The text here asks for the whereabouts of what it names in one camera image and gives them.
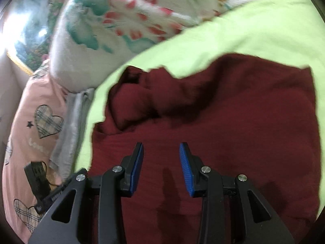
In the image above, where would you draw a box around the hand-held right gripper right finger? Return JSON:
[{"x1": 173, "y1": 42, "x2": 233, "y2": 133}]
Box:
[{"x1": 179, "y1": 142, "x2": 296, "y2": 244}]

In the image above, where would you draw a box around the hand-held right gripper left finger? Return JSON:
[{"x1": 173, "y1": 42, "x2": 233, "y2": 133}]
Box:
[{"x1": 28, "y1": 142, "x2": 144, "y2": 244}]

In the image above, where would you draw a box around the dark red knit sweater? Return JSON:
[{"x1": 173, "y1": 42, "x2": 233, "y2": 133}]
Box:
[{"x1": 90, "y1": 53, "x2": 322, "y2": 244}]

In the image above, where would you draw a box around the grey folded cloth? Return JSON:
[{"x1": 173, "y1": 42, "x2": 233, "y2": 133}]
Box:
[{"x1": 49, "y1": 88, "x2": 95, "y2": 181}]

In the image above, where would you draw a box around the black power adapter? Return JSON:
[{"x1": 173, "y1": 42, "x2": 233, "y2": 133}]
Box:
[{"x1": 24, "y1": 161, "x2": 52, "y2": 202}]

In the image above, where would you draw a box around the pink plaid cloth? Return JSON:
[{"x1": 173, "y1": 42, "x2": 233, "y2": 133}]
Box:
[{"x1": 1, "y1": 58, "x2": 77, "y2": 243}]

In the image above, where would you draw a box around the white floral quilt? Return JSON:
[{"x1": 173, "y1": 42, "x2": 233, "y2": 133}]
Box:
[{"x1": 49, "y1": 0, "x2": 302, "y2": 94}]

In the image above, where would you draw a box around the light green bed sheet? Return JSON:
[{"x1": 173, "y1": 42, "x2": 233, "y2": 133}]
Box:
[{"x1": 74, "y1": 0, "x2": 325, "y2": 176}]

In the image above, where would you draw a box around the gold-framed picture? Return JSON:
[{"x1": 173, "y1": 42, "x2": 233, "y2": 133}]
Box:
[{"x1": 6, "y1": 0, "x2": 74, "y2": 77}]

